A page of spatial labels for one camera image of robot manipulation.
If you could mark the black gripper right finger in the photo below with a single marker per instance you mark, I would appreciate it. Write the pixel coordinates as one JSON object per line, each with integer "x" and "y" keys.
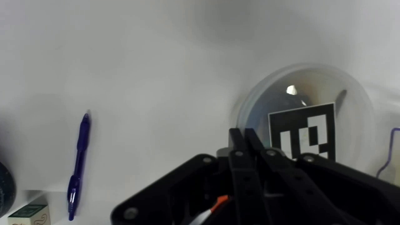
{"x": 332, "y": 192}

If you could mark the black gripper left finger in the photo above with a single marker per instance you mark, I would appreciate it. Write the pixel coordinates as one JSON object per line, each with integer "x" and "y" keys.
{"x": 182, "y": 192}

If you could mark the blue pen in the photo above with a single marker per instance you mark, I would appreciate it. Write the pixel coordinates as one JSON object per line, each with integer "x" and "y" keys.
{"x": 80, "y": 158}

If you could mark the printed wooden cube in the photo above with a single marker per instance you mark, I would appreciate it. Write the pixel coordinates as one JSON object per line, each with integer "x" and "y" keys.
{"x": 28, "y": 215}

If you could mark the dark teal mug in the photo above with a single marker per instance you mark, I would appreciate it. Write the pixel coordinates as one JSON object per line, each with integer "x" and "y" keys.
{"x": 5, "y": 188}

